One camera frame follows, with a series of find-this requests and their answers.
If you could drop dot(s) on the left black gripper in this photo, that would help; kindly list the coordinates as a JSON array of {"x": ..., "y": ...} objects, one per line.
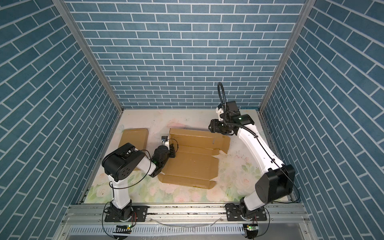
[{"x": 171, "y": 150}]

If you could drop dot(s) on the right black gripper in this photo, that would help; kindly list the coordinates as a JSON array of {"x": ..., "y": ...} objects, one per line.
[{"x": 214, "y": 127}]

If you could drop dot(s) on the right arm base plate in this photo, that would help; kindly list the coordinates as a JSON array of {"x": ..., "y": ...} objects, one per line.
[{"x": 236, "y": 213}]

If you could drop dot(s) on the left aluminium corner post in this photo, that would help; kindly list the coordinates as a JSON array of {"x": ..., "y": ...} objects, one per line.
[{"x": 80, "y": 39}]

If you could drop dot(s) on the green circuit board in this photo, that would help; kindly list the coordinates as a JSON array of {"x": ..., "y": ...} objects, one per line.
[
  {"x": 251, "y": 228},
  {"x": 122, "y": 229}
]

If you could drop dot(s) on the left green circuit board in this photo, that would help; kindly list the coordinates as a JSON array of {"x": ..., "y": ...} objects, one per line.
[{"x": 122, "y": 229}]

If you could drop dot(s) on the right green circuit board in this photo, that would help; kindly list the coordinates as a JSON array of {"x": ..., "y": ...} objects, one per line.
[{"x": 251, "y": 228}]

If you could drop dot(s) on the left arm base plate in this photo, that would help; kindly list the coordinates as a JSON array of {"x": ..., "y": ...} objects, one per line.
[{"x": 132, "y": 214}]

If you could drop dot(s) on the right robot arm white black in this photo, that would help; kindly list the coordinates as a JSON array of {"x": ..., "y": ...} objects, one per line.
[{"x": 277, "y": 178}]

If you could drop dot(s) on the aluminium front rail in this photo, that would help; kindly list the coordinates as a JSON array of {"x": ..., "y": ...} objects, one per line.
[{"x": 189, "y": 214}]

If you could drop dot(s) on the right aluminium corner post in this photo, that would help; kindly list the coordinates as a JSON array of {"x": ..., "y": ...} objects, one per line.
[{"x": 287, "y": 51}]

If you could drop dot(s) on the white slotted cable duct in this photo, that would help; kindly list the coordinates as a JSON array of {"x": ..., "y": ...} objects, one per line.
[{"x": 158, "y": 230}]

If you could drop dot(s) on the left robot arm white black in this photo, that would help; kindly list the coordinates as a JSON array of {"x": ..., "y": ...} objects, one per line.
[{"x": 119, "y": 164}]

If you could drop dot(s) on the brown cardboard box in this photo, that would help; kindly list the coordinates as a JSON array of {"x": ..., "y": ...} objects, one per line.
[
  {"x": 136, "y": 137},
  {"x": 195, "y": 164}
]

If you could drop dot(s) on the aluminium corner post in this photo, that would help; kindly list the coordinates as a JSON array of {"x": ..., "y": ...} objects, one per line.
[
  {"x": 287, "y": 51},
  {"x": 80, "y": 39}
]

